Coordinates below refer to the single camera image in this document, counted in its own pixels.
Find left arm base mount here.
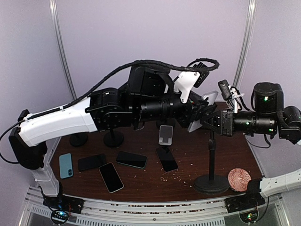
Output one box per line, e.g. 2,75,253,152
43,195,84,225

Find white folding phone stand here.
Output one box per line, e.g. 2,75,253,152
158,125,174,146

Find white phone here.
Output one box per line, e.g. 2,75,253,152
99,162,124,193

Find right aluminium frame post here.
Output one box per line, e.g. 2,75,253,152
233,0,258,88

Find pink phone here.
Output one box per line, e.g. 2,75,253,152
156,146,178,172

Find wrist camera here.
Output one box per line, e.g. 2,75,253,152
193,62,209,88
218,80,232,101

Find aluminium frame post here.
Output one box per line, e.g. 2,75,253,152
49,0,77,100
233,0,258,88

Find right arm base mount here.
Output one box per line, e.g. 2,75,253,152
225,194,269,225

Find black phone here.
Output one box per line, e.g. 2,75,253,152
187,90,218,133
78,153,107,172

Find teal phone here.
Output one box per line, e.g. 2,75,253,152
115,151,147,169
59,153,73,179

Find black phone stand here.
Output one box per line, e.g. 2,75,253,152
103,129,124,147
69,133,88,147

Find teal phone front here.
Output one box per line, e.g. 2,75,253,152
59,153,73,179

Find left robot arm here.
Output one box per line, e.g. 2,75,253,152
5,58,219,209

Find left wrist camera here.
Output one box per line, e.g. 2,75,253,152
193,62,209,88

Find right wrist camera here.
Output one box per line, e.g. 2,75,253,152
218,80,232,101

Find left aluminium frame post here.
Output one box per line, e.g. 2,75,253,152
49,0,77,100

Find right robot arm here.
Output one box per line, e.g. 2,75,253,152
200,82,301,208

